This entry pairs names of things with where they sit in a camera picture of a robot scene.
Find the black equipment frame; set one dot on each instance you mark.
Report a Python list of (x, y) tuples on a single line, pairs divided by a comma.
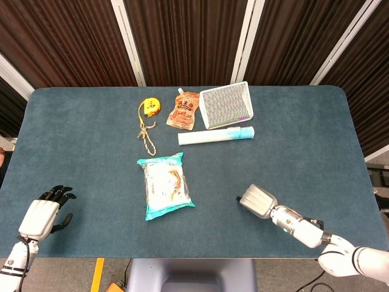
[(380, 173)]

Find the brown corrugated partition panel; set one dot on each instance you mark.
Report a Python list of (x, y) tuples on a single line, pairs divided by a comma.
[(60, 39), (367, 79), (298, 39), (188, 39)]

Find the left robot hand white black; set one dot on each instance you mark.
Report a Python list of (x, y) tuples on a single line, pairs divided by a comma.
[(38, 217)]

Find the orange floor device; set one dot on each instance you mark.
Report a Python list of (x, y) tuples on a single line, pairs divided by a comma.
[(115, 287)]

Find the white partition post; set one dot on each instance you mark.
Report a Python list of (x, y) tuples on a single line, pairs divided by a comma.
[(246, 39), (13, 77), (129, 42), (346, 39)]

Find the yellow floor tape strip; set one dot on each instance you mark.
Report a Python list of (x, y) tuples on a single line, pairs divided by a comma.
[(98, 273)]

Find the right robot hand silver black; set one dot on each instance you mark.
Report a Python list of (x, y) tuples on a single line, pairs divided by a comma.
[(258, 202)]

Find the yellow tape measure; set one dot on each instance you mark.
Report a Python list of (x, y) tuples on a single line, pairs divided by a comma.
[(152, 107)]

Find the white and blue tube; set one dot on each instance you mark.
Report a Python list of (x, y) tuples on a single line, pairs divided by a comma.
[(209, 137)]

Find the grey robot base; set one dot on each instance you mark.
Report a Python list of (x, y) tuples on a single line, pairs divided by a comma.
[(146, 273)]

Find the blue felt table mat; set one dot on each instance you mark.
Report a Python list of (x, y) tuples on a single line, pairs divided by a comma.
[(91, 152)]

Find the teal noodle packet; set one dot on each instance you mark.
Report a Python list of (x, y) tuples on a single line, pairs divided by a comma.
[(164, 188)]

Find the orange sauce pouch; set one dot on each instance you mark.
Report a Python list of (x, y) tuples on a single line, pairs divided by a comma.
[(182, 112)]

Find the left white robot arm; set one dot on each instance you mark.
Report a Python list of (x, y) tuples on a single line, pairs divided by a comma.
[(13, 264)]

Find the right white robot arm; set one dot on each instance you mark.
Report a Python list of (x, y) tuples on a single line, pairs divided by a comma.
[(304, 231)]

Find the white mesh basket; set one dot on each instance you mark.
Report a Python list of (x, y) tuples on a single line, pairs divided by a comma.
[(225, 105)]

